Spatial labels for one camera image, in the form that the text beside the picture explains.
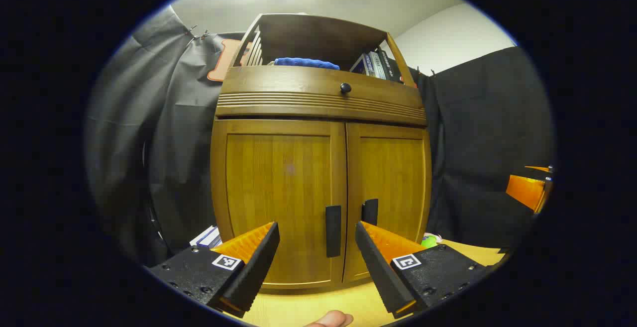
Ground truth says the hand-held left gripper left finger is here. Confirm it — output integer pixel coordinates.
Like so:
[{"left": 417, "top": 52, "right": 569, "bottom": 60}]
[{"left": 148, "top": 221, "right": 280, "bottom": 319}]

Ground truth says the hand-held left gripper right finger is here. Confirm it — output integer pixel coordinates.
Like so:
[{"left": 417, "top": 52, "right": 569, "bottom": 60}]
[{"left": 355, "top": 220, "right": 498, "bottom": 319}]

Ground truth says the black door handle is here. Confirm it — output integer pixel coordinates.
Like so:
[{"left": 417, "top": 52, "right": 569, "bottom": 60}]
[
  {"left": 326, "top": 206, "right": 342, "bottom": 258},
  {"left": 362, "top": 199, "right": 379, "bottom": 225}
]

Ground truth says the wooden cabinet door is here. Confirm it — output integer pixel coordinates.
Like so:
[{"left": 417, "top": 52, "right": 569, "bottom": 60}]
[
  {"left": 343, "top": 122, "right": 432, "bottom": 284},
  {"left": 211, "top": 119, "right": 347, "bottom": 290}
]

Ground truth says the wooden double-door shoe cabinet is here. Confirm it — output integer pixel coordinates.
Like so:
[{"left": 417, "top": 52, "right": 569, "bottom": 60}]
[{"left": 210, "top": 13, "right": 432, "bottom": 292}]

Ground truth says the white and blue box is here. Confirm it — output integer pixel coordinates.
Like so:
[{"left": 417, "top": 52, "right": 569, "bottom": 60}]
[{"left": 189, "top": 225, "right": 223, "bottom": 249}]

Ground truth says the black backdrop cloth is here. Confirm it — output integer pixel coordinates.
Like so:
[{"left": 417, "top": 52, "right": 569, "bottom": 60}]
[{"left": 85, "top": 4, "right": 554, "bottom": 268}]

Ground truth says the black-spined book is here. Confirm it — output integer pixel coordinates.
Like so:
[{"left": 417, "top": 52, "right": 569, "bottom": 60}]
[{"left": 377, "top": 47, "right": 403, "bottom": 83}]

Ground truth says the wooden ribbed drawer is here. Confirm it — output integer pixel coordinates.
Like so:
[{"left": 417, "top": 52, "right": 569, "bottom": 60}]
[{"left": 215, "top": 66, "right": 428, "bottom": 127}]

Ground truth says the grey-spined book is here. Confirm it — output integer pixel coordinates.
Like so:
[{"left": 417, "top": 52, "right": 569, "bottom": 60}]
[{"left": 367, "top": 51, "right": 388, "bottom": 80}]

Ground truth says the blue-spined book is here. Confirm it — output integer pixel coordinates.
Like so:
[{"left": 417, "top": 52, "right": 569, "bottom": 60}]
[{"left": 350, "top": 53, "right": 373, "bottom": 75}]

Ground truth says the blue folded cloth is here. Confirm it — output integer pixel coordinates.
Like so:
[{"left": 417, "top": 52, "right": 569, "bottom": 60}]
[{"left": 274, "top": 57, "right": 340, "bottom": 70}]

